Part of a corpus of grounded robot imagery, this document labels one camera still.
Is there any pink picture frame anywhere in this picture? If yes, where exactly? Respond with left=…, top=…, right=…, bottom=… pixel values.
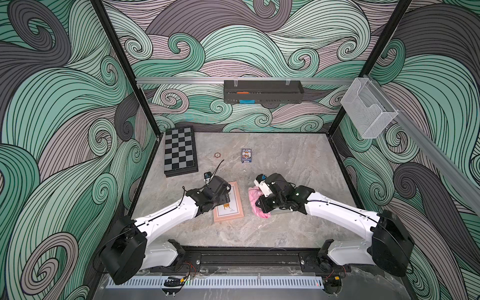
left=213, top=181, right=244, bottom=223

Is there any pink cloth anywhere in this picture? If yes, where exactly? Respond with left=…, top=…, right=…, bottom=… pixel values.
left=247, top=187, right=271, bottom=221

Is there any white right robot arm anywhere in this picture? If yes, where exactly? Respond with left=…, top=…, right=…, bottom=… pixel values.
left=254, top=173, right=415, bottom=277

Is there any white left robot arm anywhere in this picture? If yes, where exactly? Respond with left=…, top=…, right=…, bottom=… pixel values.
left=99, top=176, right=231, bottom=285

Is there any black white chessboard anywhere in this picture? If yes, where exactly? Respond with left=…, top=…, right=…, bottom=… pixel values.
left=164, top=126, right=198, bottom=178

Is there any blue playing cards box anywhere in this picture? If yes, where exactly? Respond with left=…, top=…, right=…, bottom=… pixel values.
left=241, top=148, right=252, bottom=163

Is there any black camera cable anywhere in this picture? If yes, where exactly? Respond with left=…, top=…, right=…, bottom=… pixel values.
left=207, top=159, right=226, bottom=181

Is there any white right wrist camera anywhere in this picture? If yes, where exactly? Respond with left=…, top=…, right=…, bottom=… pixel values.
left=254, top=174, right=273, bottom=198

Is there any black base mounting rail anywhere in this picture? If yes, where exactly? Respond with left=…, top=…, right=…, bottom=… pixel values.
left=100, top=247, right=351, bottom=274

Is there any white slotted cable duct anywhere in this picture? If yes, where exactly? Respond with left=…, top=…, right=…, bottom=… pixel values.
left=106, top=275, right=324, bottom=290

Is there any black wall shelf tray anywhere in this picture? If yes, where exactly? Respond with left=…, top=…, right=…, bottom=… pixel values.
left=223, top=81, right=305, bottom=106

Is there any aluminium rail back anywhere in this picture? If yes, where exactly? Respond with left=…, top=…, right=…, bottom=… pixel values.
left=136, top=76, right=355, bottom=85

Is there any aluminium rail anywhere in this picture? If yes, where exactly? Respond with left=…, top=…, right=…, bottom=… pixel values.
left=136, top=76, right=355, bottom=85
left=373, top=81, right=480, bottom=215

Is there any clear acrylic wall box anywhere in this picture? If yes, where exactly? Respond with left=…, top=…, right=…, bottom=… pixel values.
left=341, top=77, right=398, bottom=139

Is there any aluminium rail right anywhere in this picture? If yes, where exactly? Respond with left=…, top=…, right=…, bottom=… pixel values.
left=373, top=81, right=480, bottom=215

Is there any black corner frame post left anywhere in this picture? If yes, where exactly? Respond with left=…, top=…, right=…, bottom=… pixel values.
left=91, top=0, right=161, bottom=141

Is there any black corner frame post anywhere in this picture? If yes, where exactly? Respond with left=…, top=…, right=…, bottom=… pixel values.
left=326, top=0, right=412, bottom=140
left=91, top=0, right=161, bottom=141

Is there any black corner frame post right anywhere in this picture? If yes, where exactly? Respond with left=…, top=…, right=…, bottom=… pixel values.
left=326, top=0, right=412, bottom=140

